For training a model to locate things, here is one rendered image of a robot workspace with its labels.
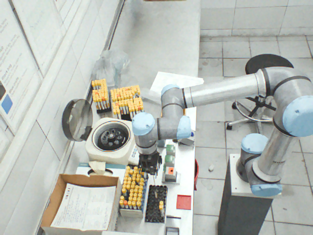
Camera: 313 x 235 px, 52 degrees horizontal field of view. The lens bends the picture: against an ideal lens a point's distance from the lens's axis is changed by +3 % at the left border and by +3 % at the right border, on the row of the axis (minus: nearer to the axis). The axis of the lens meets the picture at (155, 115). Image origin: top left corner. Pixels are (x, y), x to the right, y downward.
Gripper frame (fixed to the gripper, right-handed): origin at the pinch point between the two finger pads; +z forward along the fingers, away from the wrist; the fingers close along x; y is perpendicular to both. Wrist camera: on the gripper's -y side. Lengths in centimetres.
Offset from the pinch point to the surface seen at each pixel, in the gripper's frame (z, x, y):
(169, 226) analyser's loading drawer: 22.1, 7.0, 13.6
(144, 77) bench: 26, -18, -85
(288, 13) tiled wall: 87, 111, -251
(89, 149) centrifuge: 14.6, -35.4, -19.1
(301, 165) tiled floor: 114, 100, -79
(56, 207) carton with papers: 19.7, -44.1, 9.5
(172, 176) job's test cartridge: 20.5, 7.0, -9.2
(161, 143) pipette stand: 22.5, -0.8, -29.6
